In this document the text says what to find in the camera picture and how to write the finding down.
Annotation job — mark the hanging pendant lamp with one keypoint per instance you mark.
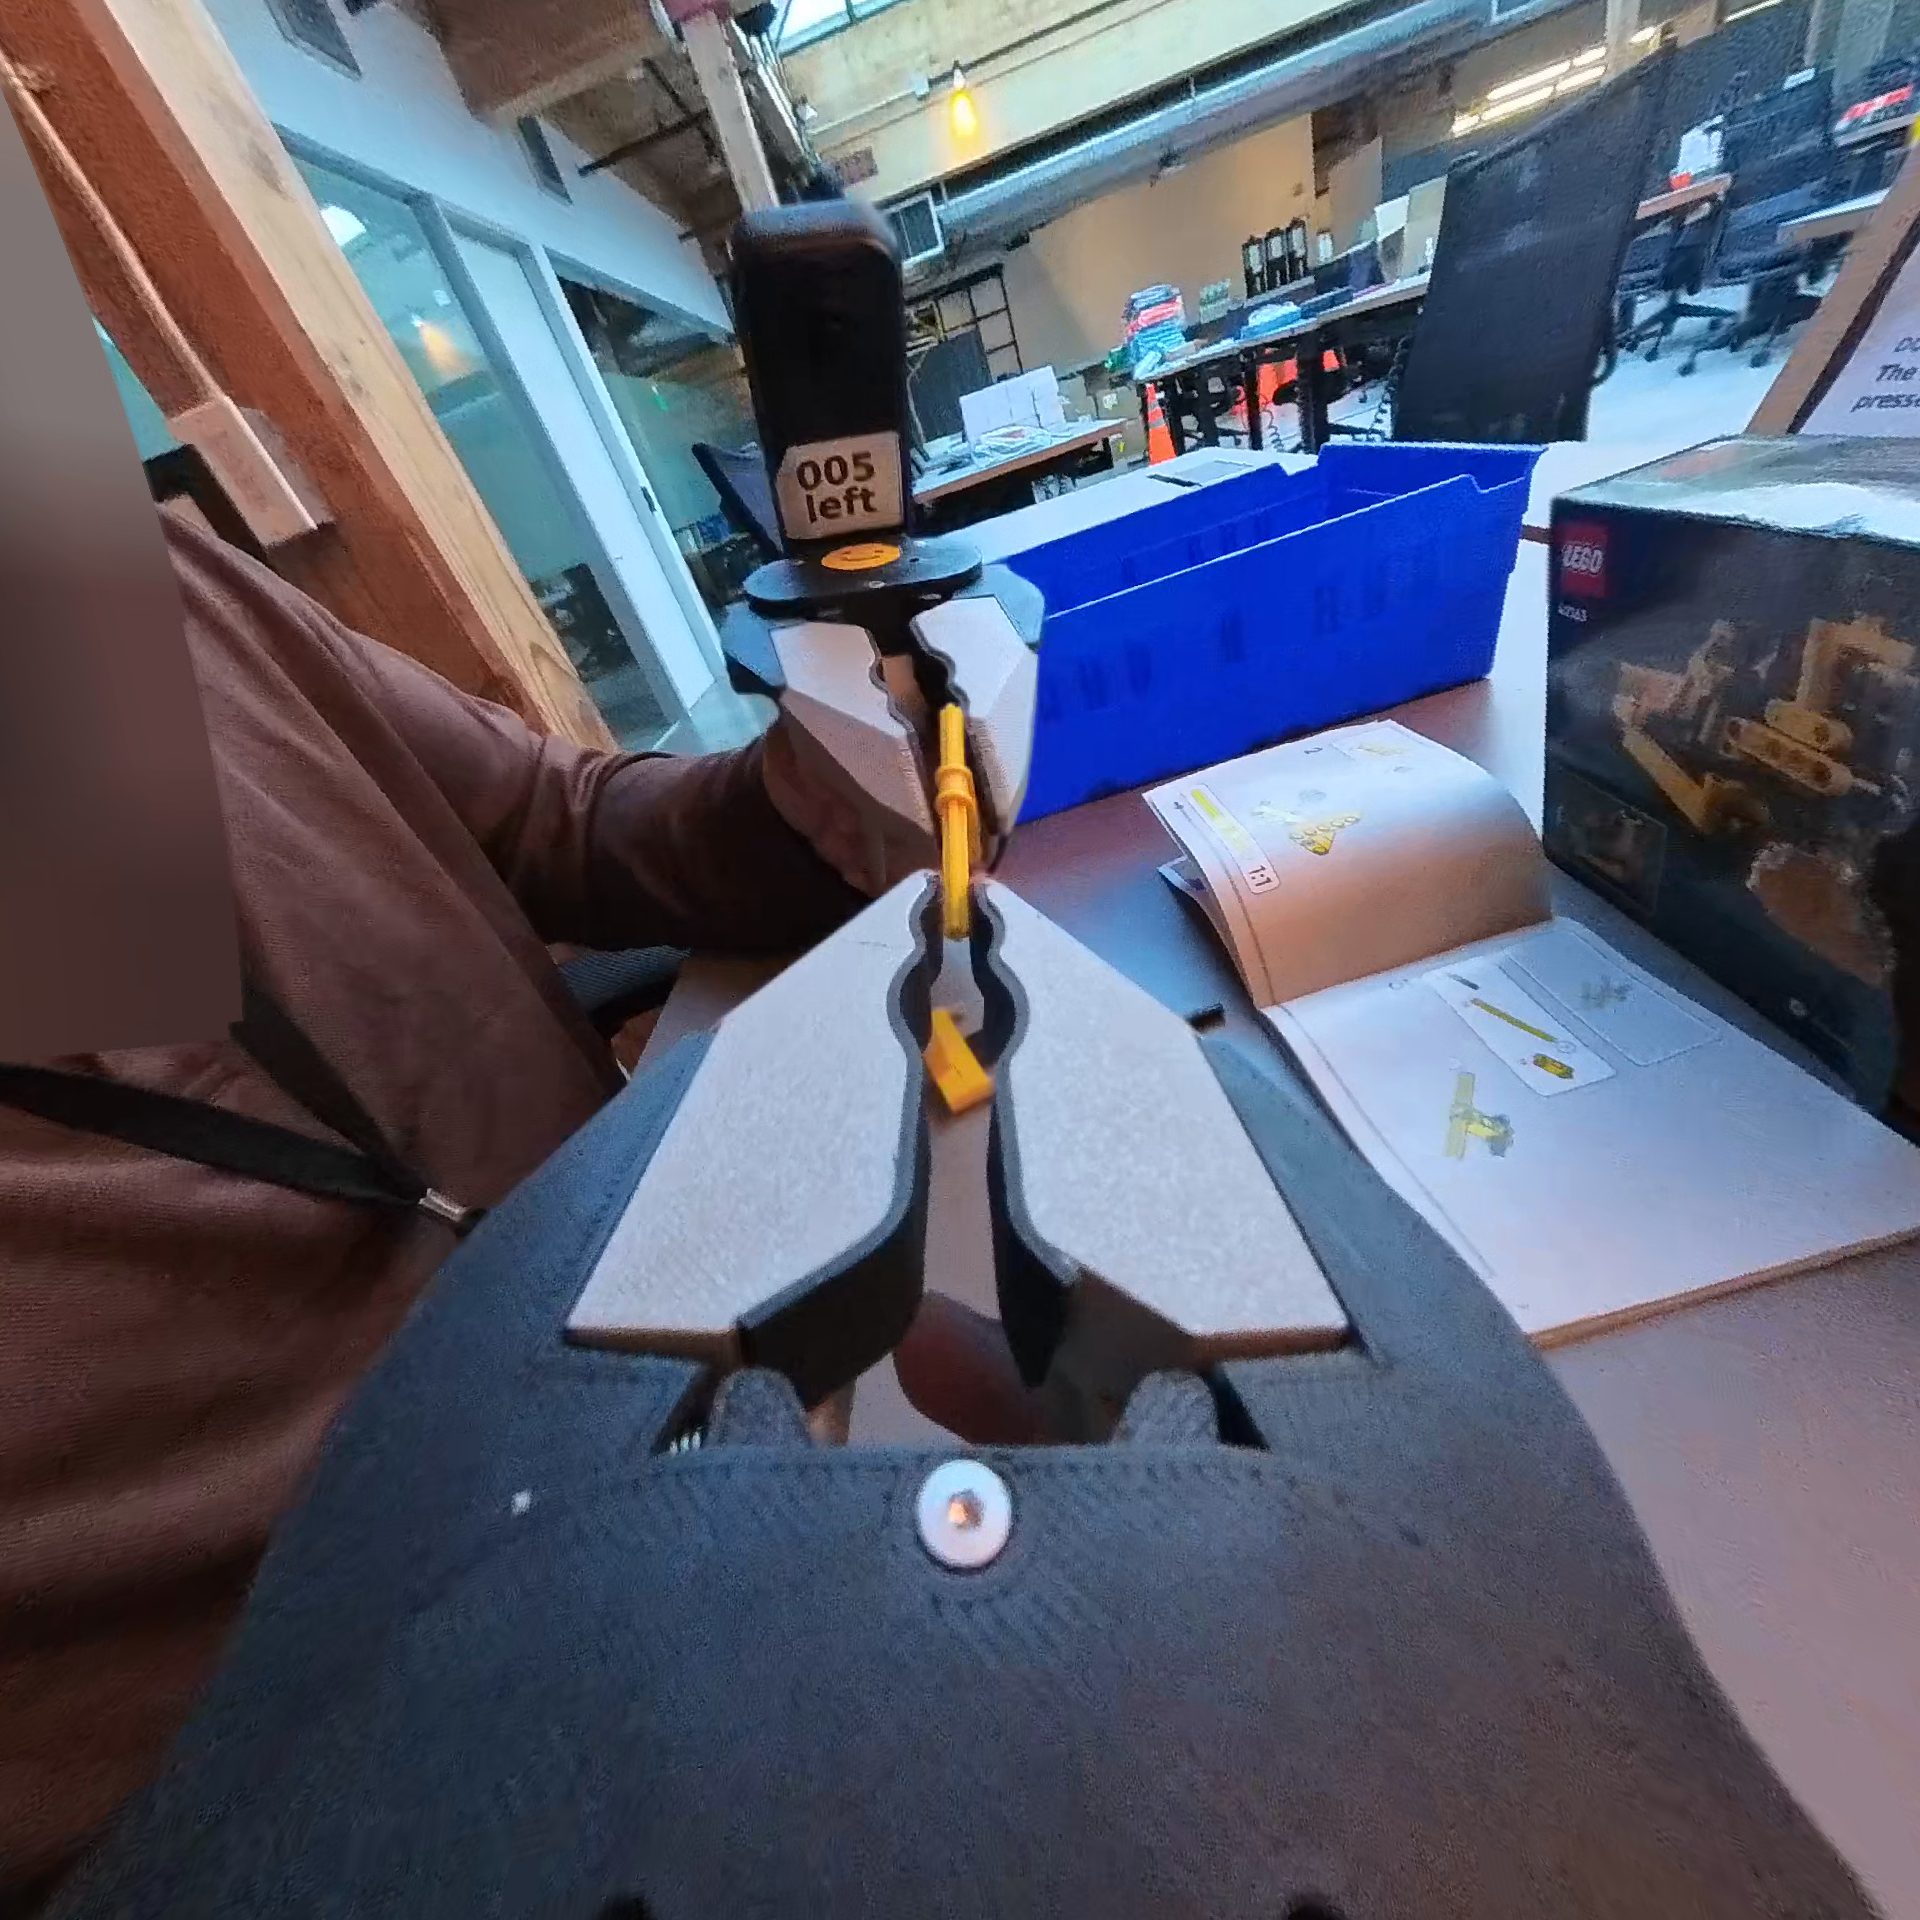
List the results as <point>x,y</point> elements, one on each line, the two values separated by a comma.
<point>961,107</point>

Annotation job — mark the blue plastic bin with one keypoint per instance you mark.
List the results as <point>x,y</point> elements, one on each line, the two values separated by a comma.
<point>1276,662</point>

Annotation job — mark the black mesh office chair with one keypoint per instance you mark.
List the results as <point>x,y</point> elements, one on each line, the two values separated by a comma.
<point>1530,270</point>

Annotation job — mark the dark building set box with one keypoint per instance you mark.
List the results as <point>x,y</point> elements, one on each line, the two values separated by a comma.
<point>1724,750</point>

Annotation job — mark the open instruction booklet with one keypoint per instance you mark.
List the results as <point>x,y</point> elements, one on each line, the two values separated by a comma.
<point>1575,1171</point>

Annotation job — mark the orange traffic cone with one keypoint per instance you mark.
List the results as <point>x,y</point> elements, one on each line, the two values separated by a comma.
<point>1157,427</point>

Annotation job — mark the stack of folded clothes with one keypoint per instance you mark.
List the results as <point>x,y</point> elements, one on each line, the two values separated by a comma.
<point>1162,323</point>

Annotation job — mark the person's left hand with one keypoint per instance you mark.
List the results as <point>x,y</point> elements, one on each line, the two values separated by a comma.
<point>802,796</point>

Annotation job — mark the wall vent unit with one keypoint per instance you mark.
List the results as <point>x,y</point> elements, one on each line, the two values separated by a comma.
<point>913,225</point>

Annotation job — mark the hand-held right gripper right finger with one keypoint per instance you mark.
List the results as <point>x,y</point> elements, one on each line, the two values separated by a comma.
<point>1156,1185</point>

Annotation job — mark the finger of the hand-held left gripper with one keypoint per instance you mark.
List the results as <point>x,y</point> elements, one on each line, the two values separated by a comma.
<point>1001,704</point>
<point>839,720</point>

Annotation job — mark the dark chair backrest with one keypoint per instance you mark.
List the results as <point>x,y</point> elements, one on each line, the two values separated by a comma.
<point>740,503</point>

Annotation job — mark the wood framed paper sign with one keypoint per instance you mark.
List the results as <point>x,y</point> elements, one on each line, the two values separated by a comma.
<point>1852,346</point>

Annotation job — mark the small printed leaflet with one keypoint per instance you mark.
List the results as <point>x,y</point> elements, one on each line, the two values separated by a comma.
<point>1190,888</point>

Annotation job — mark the black chair armrest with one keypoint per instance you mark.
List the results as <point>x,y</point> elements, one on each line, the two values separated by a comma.
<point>623,983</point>

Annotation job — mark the yellow plastic connector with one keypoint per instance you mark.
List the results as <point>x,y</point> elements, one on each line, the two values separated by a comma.
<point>954,1072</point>

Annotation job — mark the person's brown sweater torso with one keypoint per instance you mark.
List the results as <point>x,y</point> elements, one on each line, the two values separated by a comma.
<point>224,1350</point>

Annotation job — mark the row of black office chairs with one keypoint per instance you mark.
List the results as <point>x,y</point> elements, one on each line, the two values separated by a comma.
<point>1770,225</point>

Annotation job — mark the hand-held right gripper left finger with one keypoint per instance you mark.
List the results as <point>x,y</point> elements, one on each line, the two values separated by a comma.
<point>751,1171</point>

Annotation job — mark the silver air duct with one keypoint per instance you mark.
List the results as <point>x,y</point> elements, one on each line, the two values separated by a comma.
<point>1172,129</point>

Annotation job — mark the yellow plastic axle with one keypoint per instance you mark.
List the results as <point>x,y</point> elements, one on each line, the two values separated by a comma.
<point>951,818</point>

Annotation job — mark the background work table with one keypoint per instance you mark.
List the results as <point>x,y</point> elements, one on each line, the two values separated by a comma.
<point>1020,450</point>

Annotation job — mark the wooden post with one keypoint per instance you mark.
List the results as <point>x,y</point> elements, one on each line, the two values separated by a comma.
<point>224,270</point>

